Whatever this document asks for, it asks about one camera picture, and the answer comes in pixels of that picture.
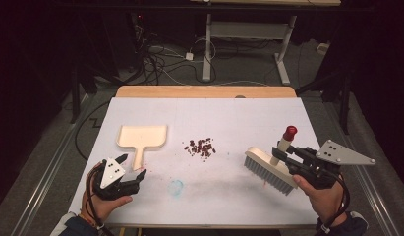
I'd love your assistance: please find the white table mat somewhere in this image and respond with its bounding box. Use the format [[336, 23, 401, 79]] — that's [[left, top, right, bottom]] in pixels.
[[68, 96, 321, 227]]

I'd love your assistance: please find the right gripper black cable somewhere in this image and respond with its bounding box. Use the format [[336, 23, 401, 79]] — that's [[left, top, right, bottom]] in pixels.
[[321, 172, 352, 234]]

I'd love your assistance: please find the metal floor rail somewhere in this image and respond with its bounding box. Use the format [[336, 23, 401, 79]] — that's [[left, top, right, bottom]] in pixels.
[[9, 93, 92, 236], [350, 161, 402, 236]]

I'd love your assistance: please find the person's right hand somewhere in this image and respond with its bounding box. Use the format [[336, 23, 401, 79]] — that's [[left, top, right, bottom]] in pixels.
[[292, 175, 348, 225]]

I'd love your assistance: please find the cream brush with red-tipped handle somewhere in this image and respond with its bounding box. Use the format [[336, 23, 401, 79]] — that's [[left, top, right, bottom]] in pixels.
[[243, 125, 299, 197]]

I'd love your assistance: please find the white metal desk frame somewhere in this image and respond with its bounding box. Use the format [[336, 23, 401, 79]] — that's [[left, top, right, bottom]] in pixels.
[[189, 0, 342, 86]]

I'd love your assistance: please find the wooden table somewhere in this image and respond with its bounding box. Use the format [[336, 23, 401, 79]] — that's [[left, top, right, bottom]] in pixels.
[[104, 85, 318, 236]]

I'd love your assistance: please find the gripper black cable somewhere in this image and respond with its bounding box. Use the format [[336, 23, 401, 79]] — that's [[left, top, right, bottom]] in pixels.
[[86, 162, 107, 236], [321, 172, 352, 234]]

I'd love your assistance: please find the pile of red beans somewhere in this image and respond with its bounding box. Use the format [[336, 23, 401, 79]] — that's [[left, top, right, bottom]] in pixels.
[[183, 137, 217, 162]]

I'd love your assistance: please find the cream plastic dustpan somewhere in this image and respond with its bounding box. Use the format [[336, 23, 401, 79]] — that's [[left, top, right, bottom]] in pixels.
[[115, 124, 169, 171]]

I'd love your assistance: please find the black metal stand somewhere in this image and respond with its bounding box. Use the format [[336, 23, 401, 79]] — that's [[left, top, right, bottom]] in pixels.
[[69, 63, 84, 125], [296, 70, 352, 136]]

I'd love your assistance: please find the tangle of floor cables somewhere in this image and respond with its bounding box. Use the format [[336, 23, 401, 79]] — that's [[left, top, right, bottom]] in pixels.
[[130, 24, 220, 87]]

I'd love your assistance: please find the person's left hand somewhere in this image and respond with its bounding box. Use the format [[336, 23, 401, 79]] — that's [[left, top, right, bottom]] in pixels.
[[81, 162, 134, 224]]

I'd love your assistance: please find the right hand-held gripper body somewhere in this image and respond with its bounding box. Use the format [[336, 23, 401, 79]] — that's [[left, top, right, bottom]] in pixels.
[[286, 140, 376, 191]]

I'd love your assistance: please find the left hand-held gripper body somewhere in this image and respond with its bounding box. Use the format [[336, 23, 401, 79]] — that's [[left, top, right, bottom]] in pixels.
[[92, 159, 141, 201]]

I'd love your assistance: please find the black floor cable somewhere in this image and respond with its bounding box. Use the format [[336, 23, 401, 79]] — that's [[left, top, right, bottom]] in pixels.
[[74, 99, 111, 161]]

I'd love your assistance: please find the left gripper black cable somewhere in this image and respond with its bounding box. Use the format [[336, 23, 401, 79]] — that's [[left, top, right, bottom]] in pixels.
[[86, 162, 107, 236]]

